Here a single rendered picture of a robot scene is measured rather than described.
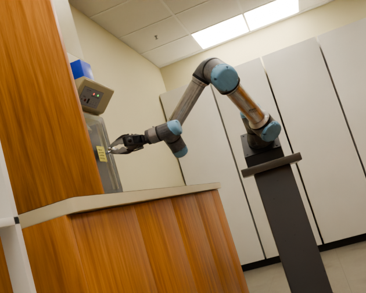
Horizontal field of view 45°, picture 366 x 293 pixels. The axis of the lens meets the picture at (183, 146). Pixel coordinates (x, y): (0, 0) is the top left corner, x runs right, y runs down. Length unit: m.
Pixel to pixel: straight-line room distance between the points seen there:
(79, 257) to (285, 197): 1.43
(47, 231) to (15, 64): 1.05
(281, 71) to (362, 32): 0.91
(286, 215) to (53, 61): 1.39
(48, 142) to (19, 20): 0.57
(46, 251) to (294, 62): 4.09
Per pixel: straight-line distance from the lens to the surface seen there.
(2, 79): 2.13
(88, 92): 2.07
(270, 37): 5.54
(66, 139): 1.91
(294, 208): 2.41
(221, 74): 1.99
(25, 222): 1.27
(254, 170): 2.34
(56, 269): 1.23
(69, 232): 1.20
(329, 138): 4.85
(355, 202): 4.86
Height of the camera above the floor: 0.82
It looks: 8 degrees up
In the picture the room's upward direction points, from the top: 17 degrees counter-clockwise
